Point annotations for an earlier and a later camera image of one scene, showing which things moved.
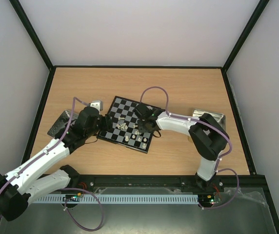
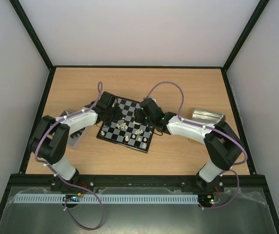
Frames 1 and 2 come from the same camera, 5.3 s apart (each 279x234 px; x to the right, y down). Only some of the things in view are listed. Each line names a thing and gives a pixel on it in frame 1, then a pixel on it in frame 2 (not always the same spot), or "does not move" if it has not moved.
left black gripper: (107, 123) -> (119, 115)
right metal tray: (220, 118) does not move
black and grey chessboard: (125, 130) does not move
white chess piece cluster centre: (122, 126) does not move
